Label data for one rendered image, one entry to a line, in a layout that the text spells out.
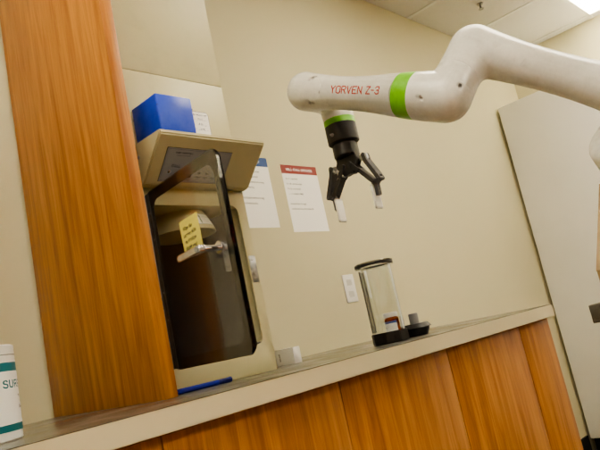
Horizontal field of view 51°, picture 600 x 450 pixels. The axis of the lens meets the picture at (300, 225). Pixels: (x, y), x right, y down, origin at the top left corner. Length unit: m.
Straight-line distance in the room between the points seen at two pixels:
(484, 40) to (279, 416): 0.98
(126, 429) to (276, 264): 1.39
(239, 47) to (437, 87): 1.25
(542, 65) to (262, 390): 0.96
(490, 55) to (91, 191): 0.98
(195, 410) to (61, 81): 0.90
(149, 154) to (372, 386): 0.72
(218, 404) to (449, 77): 0.89
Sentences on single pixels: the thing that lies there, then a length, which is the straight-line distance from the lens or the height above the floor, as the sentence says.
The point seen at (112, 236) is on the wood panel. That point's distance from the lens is 1.43.
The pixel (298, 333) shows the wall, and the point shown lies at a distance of 2.33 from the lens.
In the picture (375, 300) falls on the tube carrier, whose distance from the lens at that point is 1.74.
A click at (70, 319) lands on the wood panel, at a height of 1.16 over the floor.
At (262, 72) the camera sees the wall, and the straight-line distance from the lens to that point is 2.63.
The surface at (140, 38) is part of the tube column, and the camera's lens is 1.69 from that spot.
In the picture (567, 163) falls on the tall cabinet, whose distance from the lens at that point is 4.18.
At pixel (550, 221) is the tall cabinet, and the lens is 4.21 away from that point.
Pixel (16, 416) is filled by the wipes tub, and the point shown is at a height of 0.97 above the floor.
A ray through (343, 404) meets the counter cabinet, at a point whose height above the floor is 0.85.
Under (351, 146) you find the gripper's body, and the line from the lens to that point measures 1.82.
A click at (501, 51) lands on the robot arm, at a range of 1.61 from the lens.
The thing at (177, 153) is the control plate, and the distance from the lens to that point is 1.48.
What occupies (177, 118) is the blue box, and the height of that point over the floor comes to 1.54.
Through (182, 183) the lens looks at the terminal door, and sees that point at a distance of 1.33.
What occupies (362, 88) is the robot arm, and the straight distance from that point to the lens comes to 1.63.
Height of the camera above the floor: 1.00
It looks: 10 degrees up
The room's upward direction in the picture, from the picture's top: 12 degrees counter-clockwise
